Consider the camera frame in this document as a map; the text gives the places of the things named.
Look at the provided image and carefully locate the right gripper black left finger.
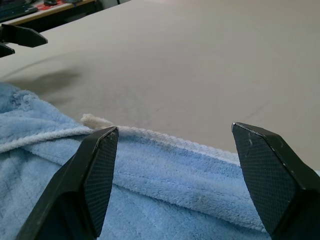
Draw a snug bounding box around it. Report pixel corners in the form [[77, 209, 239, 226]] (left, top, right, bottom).
[[14, 126, 120, 240]]

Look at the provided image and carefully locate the light blue fluffy towel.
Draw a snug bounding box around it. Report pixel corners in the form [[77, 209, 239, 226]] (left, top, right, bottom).
[[0, 81, 320, 240]]

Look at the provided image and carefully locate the wooden desk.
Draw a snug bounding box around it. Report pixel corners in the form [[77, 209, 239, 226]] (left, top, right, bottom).
[[0, 0, 103, 33]]

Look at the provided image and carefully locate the black computer keyboard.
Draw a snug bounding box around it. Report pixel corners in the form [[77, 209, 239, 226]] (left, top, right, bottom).
[[0, 0, 39, 23]]

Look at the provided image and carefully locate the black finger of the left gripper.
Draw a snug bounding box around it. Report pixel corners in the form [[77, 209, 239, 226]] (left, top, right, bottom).
[[0, 42, 16, 59], [0, 23, 49, 49]]

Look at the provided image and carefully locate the red mouse pad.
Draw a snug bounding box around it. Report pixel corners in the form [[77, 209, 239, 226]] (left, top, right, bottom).
[[37, 0, 64, 13]]

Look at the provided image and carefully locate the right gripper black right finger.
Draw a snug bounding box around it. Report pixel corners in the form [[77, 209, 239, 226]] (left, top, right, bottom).
[[231, 121, 320, 240]]

